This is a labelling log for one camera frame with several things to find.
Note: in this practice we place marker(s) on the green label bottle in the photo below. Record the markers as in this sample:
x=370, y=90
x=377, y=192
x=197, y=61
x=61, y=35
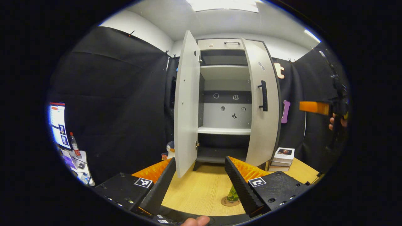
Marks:
x=233, y=194

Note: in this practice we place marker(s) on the penguin plush toy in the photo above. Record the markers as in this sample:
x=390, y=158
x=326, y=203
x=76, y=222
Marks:
x=171, y=152

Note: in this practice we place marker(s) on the computer monitor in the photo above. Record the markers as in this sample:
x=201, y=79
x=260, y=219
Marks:
x=58, y=125

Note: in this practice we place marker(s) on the cluttered white side desk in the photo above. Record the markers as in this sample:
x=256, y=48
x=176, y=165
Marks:
x=78, y=169

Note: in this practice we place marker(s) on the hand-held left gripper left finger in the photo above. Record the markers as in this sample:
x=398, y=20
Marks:
x=158, y=190

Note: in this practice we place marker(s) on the grey cabinet door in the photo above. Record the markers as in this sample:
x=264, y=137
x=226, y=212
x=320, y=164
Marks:
x=260, y=131
x=187, y=110

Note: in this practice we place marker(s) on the black backdrop cloth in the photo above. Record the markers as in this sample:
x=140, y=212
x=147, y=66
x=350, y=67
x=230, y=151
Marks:
x=119, y=103

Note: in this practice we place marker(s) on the white book with photo cover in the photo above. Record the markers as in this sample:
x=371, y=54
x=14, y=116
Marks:
x=284, y=153

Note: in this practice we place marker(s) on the round brown coaster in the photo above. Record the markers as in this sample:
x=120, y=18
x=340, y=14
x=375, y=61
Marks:
x=227, y=202

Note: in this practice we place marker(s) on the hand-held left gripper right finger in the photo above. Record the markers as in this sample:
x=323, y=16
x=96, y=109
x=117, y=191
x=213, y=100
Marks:
x=243, y=188

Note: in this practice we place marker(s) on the grey white cabinet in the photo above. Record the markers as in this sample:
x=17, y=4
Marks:
x=224, y=72

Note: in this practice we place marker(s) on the large ceiling light panel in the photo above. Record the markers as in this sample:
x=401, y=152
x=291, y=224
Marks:
x=224, y=4

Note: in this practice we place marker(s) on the grey book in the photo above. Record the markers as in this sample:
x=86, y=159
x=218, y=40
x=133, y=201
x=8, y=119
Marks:
x=281, y=162

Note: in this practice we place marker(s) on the red label bottle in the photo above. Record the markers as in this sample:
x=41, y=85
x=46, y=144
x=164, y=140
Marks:
x=75, y=147

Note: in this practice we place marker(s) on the grey cabinet drawer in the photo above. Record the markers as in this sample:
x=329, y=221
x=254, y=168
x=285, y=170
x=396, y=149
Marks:
x=220, y=44

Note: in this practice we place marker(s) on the brown book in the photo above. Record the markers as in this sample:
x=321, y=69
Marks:
x=279, y=168

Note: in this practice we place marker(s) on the small ceiling light panel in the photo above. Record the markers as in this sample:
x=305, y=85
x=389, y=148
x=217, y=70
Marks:
x=312, y=35

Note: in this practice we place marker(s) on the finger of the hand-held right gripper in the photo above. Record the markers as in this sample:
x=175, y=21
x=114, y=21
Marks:
x=314, y=107

